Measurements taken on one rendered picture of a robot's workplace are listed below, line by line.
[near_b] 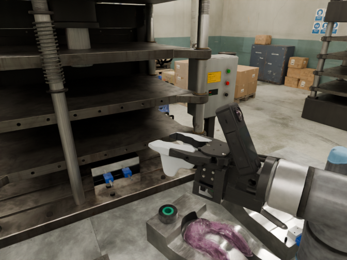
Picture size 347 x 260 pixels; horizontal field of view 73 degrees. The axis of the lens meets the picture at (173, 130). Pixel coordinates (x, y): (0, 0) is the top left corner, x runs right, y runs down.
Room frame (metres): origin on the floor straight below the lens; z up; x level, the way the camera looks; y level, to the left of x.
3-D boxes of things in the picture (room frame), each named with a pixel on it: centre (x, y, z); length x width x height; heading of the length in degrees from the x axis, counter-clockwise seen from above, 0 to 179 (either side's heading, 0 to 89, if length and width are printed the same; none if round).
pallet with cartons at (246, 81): (5.90, -1.36, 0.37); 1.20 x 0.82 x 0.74; 43
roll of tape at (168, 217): (0.76, 0.02, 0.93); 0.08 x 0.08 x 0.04
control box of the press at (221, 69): (1.62, -0.27, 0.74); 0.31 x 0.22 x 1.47; 119
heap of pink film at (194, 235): (0.66, -0.16, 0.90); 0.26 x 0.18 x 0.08; 47
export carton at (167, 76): (6.21, -0.02, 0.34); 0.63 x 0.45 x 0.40; 35
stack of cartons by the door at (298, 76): (6.80, -3.71, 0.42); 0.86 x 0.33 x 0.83; 35
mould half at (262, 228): (0.91, -0.43, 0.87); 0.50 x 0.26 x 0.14; 29
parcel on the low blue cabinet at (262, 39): (7.90, -2.82, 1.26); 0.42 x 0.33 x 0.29; 35
